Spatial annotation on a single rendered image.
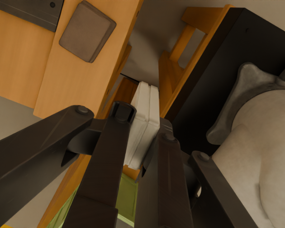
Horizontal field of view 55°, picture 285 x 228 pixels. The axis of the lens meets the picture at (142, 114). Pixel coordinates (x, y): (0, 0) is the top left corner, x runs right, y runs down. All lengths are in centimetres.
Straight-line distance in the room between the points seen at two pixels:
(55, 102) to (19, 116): 115
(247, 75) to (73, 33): 34
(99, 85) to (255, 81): 32
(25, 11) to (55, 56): 10
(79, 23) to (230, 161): 37
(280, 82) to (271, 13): 105
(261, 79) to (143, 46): 101
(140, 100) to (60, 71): 47
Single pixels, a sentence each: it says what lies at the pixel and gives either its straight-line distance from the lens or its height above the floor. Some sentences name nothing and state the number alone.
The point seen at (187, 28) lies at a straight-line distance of 125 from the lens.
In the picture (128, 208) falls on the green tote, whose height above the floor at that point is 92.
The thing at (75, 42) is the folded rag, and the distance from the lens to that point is 57.
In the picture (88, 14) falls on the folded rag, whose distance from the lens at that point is 56.
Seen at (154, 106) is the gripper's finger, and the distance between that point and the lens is 16.
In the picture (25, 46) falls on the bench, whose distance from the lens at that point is 67.
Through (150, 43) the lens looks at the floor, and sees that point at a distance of 149.
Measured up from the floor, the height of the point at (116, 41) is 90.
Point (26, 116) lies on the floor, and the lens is 177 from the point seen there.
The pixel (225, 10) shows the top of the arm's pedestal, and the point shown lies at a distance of 65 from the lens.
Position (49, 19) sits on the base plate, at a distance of 62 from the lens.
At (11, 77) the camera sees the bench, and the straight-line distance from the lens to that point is 70.
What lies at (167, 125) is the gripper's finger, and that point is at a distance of 17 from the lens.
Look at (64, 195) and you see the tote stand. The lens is 92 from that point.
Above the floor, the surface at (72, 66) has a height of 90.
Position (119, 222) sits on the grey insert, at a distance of 87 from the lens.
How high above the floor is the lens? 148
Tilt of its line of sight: 68 degrees down
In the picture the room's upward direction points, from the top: 173 degrees counter-clockwise
